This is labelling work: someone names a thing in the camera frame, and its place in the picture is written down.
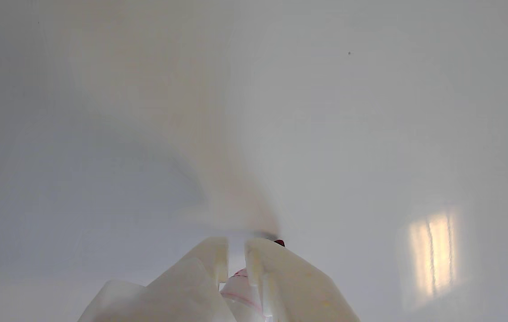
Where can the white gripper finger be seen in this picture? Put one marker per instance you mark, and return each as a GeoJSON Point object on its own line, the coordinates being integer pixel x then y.
{"type": "Point", "coordinates": [294, 290]}
{"type": "Point", "coordinates": [182, 290]}

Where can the red whiteboard marker pen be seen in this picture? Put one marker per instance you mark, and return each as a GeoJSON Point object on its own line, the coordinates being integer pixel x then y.
{"type": "Point", "coordinates": [240, 295]}

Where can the large white whiteboard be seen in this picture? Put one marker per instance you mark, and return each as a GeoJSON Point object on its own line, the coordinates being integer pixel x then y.
{"type": "Point", "coordinates": [101, 112]}

